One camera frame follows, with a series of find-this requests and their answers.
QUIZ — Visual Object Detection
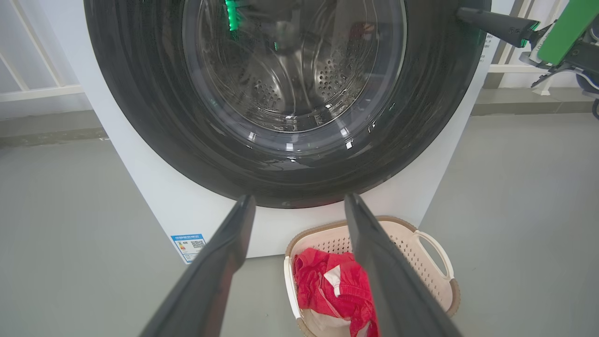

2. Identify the right gripper green-banded body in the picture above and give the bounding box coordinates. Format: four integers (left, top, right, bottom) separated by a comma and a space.
519, 0, 599, 89

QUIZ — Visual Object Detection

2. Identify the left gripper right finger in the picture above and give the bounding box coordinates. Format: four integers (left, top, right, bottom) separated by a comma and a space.
344, 193, 464, 337

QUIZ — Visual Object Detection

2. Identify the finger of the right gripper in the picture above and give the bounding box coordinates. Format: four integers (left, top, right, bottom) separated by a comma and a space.
456, 7, 541, 48

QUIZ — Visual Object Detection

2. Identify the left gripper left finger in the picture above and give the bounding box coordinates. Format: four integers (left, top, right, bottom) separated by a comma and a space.
140, 194, 257, 337

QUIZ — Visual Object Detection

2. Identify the red cloth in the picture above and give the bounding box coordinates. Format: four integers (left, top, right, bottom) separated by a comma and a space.
293, 247, 380, 337

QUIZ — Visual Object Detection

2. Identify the dark washing machine door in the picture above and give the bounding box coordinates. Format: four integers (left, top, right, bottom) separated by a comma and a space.
84, 0, 492, 209

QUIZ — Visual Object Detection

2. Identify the cream perforated laundry basket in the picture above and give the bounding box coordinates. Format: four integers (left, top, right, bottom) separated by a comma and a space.
284, 216, 460, 337

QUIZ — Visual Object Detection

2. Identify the white front-load washing machine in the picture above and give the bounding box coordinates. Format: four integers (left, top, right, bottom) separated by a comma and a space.
37, 0, 515, 265

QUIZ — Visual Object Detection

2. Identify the blue energy label sticker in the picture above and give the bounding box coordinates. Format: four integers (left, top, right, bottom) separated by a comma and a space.
171, 233, 206, 264

